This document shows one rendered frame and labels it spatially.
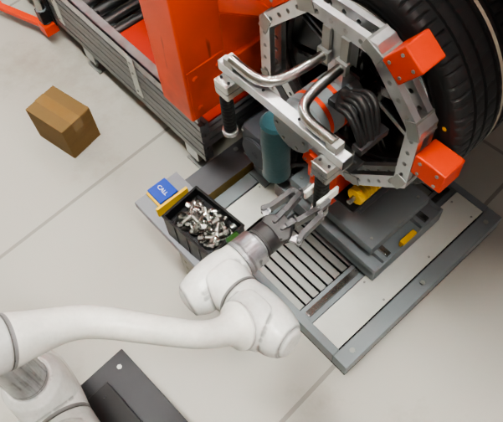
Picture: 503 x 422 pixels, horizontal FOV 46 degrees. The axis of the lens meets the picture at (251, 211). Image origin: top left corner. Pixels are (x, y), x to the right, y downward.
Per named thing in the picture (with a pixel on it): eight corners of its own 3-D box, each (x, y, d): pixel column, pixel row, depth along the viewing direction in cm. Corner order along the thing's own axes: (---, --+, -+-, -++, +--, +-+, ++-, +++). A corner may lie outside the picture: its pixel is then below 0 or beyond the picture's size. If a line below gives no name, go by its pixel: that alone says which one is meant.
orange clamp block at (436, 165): (429, 154, 148) (459, 176, 145) (408, 172, 146) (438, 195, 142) (435, 136, 142) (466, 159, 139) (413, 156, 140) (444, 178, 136)
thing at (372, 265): (438, 221, 221) (444, 208, 213) (372, 282, 210) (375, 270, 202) (340, 142, 242) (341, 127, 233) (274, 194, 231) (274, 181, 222)
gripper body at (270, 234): (246, 239, 141) (275, 216, 144) (270, 264, 138) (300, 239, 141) (244, 224, 135) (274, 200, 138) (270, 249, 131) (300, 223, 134)
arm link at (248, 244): (254, 281, 137) (273, 265, 138) (252, 265, 129) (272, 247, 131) (228, 255, 140) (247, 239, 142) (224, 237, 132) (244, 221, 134)
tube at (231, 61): (331, 62, 143) (335, 28, 134) (273, 105, 138) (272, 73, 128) (281, 25, 151) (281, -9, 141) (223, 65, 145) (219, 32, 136)
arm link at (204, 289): (229, 260, 142) (266, 293, 134) (178, 303, 137) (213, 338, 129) (218, 233, 134) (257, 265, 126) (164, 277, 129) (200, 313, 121)
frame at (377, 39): (409, 207, 168) (458, 69, 121) (394, 220, 166) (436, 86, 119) (277, 100, 190) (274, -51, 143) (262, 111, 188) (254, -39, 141)
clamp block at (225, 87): (254, 84, 152) (254, 69, 147) (228, 103, 149) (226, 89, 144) (241, 73, 154) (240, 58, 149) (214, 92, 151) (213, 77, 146)
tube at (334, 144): (395, 108, 135) (402, 75, 126) (335, 156, 130) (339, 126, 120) (338, 67, 143) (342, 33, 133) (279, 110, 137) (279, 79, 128)
